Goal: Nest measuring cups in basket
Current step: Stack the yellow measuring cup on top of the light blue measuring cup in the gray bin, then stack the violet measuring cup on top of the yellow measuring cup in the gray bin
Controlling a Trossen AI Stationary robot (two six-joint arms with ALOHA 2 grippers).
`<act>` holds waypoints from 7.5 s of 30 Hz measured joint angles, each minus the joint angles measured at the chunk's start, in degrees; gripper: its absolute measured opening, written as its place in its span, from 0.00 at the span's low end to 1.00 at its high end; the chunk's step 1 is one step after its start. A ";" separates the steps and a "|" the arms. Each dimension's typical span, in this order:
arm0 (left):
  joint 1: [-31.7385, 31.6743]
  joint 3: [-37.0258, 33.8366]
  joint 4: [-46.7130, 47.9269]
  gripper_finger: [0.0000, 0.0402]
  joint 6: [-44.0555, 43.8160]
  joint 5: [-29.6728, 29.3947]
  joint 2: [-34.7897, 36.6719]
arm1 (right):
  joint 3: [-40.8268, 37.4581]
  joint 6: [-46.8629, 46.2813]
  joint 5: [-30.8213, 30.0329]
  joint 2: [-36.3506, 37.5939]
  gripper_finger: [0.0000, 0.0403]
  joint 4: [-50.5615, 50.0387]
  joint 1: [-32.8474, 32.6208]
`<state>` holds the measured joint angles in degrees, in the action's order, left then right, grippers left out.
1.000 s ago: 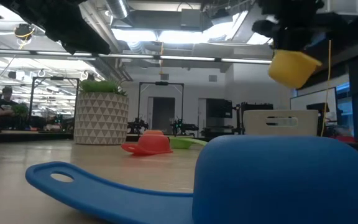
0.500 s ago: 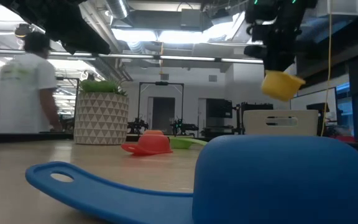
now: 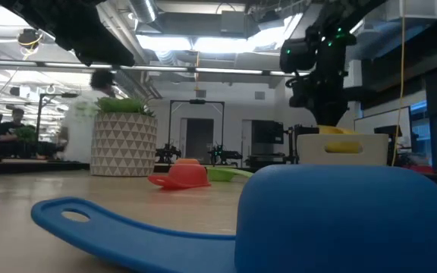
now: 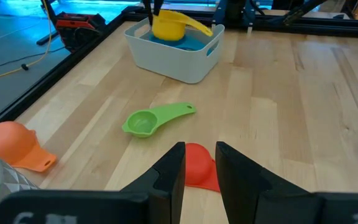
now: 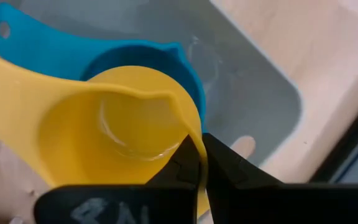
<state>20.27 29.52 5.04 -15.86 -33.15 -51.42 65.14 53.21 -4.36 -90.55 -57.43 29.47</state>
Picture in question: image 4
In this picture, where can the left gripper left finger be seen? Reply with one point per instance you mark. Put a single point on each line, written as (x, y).
(166, 186)

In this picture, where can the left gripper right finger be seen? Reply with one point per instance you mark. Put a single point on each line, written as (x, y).
(247, 193)

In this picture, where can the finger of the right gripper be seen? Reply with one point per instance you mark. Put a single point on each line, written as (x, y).
(148, 11)
(158, 6)

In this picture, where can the yellow measuring cup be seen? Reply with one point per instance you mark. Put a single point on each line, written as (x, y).
(166, 28)

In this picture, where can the red measuring cup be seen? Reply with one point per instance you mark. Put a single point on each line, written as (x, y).
(199, 168)

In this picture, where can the teal measuring cup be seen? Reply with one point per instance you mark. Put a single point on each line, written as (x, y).
(191, 43)

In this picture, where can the green measuring cup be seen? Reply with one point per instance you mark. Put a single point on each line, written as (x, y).
(141, 123)

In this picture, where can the orange measuring cup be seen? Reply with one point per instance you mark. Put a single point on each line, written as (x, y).
(8, 143)

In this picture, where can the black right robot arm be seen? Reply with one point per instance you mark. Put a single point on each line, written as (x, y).
(235, 9)

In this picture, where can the red and black tool box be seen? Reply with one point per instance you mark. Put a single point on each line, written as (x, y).
(79, 29)

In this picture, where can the succulent in patterned pot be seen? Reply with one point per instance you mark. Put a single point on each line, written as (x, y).
(11, 182)

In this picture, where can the black desk frame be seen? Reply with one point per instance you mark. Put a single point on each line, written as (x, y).
(52, 21)

